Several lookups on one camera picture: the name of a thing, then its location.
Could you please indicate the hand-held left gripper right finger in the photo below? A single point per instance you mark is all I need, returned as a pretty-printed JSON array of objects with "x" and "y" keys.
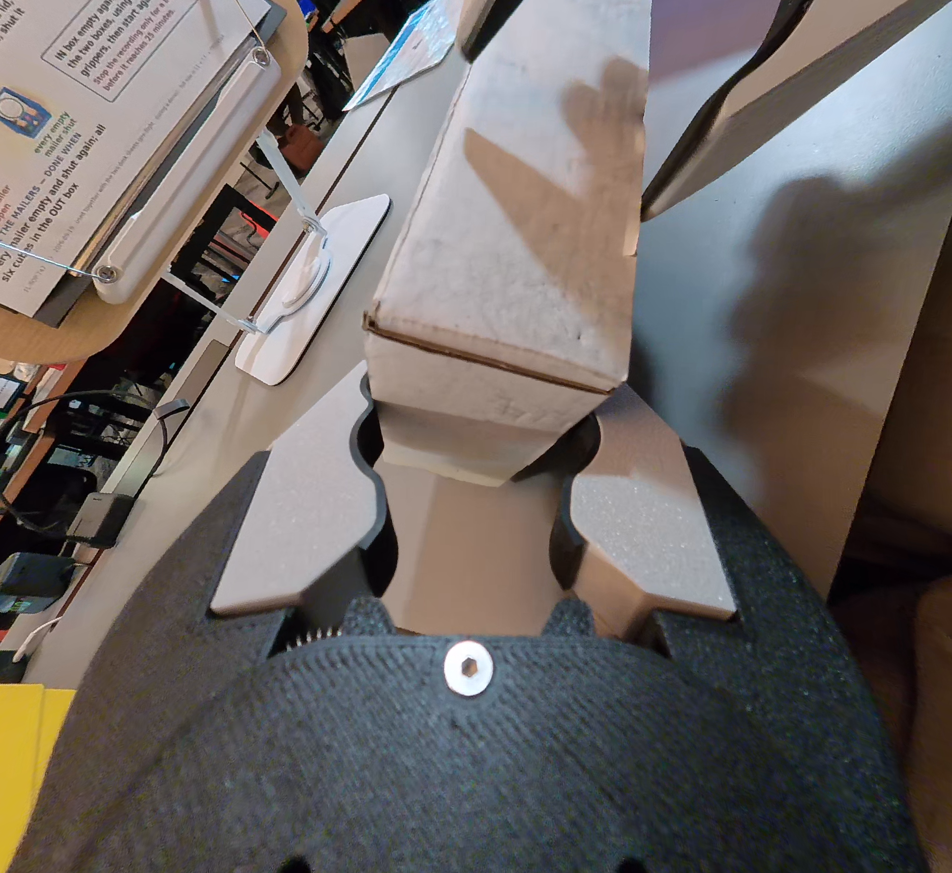
[{"x": 647, "y": 531}]

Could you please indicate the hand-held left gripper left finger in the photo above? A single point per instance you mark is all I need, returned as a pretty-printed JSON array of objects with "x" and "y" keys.
[{"x": 297, "y": 516}]

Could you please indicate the white cardboard mailer box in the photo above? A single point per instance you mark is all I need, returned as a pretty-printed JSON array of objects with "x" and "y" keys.
[{"x": 520, "y": 218}]

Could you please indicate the yellow plastic bin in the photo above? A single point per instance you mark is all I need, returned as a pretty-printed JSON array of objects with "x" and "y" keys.
[{"x": 30, "y": 739}]

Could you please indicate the grey desk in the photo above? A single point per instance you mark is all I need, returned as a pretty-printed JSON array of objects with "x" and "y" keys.
[{"x": 818, "y": 144}]

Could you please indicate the white printed leaflet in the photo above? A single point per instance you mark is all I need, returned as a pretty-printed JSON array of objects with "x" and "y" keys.
[{"x": 416, "y": 47}]

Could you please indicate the black power adapter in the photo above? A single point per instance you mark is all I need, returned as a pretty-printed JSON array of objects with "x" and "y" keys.
[
  {"x": 33, "y": 575},
  {"x": 100, "y": 520}
]

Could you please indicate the white stand with wooden board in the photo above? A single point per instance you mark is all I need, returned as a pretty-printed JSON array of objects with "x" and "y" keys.
[{"x": 186, "y": 166}]

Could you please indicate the printed instruction sheet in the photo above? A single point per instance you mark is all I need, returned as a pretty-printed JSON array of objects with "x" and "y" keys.
[{"x": 111, "y": 70}]

